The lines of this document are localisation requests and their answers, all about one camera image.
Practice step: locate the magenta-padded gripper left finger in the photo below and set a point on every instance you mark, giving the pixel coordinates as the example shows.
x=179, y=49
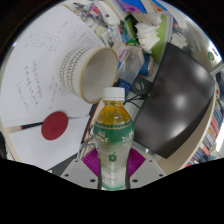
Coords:
x=76, y=171

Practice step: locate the blank white paper sheet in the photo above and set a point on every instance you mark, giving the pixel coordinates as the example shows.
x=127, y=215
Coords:
x=40, y=150

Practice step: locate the black computer monitor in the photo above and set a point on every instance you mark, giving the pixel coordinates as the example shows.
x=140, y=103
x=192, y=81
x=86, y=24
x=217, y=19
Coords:
x=176, y=103

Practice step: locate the handwritten white paper sheet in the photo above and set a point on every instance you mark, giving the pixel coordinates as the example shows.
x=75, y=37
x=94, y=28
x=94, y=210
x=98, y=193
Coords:
x=30, y=63

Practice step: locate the blue round tin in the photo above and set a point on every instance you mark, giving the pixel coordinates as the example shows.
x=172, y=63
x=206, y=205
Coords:
x=147, y=65

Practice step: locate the cream patterned paper cup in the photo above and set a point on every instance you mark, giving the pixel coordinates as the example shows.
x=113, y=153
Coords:
x=73, y=71

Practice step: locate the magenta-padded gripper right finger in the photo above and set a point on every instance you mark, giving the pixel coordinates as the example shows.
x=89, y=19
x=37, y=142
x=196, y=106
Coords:
x=150, y=171

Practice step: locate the clear plastic box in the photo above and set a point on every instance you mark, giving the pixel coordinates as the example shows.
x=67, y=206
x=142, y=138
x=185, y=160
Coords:
x=131, y=63

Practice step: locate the stack of white napkins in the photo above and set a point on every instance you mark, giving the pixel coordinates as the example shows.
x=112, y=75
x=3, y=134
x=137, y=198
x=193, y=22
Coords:
x=148, y=35

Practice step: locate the green-labelled clear drink bottle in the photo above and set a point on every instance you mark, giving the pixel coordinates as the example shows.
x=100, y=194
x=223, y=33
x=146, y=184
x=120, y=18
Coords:
x=113, y=140

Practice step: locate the flat round red coaster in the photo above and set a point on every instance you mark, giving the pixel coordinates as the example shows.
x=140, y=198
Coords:
x=55, y=126

